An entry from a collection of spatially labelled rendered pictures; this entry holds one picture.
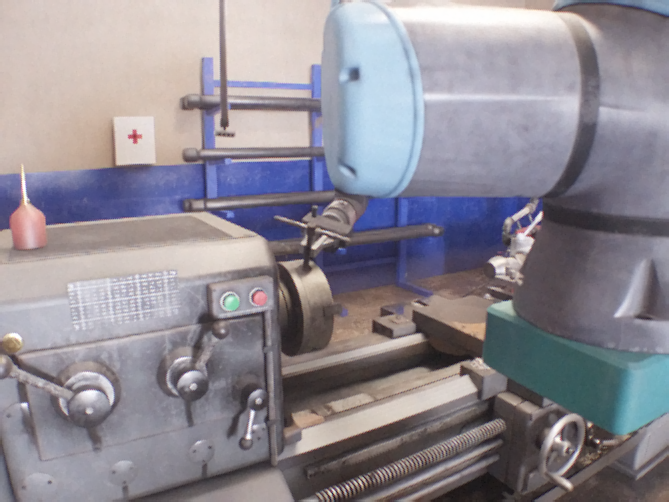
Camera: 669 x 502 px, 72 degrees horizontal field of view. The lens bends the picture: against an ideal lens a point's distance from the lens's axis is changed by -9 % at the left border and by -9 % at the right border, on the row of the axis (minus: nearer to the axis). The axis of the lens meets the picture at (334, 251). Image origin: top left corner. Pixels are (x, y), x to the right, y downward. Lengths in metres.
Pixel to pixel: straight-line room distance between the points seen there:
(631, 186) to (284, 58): 4.32
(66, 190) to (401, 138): 3.90
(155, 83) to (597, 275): 4.01
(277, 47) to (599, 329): 4.35
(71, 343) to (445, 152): 0.75
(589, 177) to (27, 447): 0.95
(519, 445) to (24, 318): 1.29
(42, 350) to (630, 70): 0.89
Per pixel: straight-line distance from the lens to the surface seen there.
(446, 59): 0.34
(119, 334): 0.94
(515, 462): 1.61
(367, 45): 0.34
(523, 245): 1.97
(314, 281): 1.25
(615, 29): 0.42
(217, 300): 0.94
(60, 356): 0.94
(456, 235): 5.93
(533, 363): 0.45
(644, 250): 0.42
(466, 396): 1.51
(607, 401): 0.42
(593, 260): 0.42
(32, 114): 4.15
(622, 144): 0.40
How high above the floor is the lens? 1.53
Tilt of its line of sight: 13 degrees down
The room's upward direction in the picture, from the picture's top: straight up
